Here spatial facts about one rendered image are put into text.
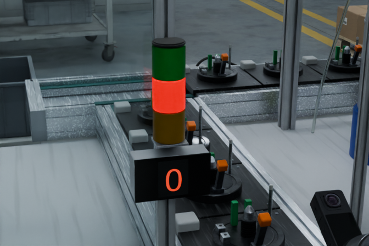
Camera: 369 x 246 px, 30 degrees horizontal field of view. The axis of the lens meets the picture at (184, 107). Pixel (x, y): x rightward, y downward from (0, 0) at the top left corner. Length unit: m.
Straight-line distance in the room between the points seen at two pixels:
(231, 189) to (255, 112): 0.80
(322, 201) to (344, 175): 0.97
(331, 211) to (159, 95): 0.30
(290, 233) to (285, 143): 0.76
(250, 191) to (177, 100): 0.58
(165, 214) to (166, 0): 0.35
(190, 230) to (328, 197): 0.48
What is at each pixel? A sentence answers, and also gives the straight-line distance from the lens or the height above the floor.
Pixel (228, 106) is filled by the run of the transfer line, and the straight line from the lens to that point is 2.25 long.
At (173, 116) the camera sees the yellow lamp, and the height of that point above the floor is 1.31.
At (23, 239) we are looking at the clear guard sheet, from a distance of 1.14.
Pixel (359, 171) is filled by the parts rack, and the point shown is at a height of 1.12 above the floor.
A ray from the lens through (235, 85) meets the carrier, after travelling 2.31.
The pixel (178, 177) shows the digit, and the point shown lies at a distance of 1.07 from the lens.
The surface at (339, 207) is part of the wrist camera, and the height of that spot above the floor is 1.21.
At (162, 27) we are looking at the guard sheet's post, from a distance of 1.03.
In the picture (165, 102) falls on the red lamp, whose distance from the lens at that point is 1.02.
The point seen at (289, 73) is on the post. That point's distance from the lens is 2.18.
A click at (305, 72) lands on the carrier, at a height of 0.97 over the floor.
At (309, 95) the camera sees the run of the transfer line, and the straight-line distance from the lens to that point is 2.36.
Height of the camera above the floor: 1.66
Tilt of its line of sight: 19 degrees down
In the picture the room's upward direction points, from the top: straight up
